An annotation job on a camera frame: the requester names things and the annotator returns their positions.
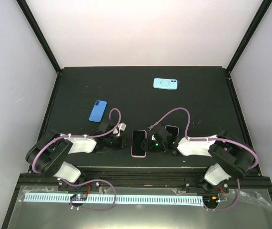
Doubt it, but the lavender phone case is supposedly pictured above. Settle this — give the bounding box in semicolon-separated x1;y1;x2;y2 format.
165;125;180;138

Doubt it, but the blue phone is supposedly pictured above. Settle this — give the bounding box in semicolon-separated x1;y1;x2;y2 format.
89;100;107;123

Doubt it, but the light blue phone case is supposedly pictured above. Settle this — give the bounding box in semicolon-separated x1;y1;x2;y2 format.
153;78;178;90

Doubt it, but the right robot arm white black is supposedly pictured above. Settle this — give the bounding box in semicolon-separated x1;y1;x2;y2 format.
132;125;258;193

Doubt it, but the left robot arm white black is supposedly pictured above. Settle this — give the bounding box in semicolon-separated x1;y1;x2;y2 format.
25;122;128;190

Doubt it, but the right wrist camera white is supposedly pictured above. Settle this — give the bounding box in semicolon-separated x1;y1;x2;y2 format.
148;123;159;130

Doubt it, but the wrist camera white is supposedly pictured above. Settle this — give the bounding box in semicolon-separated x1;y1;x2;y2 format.
148;123;159;130
116;123;126;136

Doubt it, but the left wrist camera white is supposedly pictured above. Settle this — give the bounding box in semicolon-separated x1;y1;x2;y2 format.
116;123;126;136

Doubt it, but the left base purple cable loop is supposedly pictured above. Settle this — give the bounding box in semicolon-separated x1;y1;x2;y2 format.
69;178;117;212

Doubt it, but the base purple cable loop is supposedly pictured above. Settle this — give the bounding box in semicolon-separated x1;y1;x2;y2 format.
69;178;117;212
203;178;241;212

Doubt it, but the white slotted cable duct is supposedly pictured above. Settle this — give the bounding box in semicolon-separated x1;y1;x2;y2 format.
23;193;203;207

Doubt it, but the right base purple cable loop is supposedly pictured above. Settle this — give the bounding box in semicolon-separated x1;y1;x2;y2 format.
203;178;241;212

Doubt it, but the left black frame post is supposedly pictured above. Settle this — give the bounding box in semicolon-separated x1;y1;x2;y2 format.
16;0;61;74

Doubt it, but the black frame post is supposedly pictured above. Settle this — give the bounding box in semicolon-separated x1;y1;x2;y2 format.
16;0;61;74
226;0;272;73

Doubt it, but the right black frame post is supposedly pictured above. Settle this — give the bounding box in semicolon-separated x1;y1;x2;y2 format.
226;0;272;73

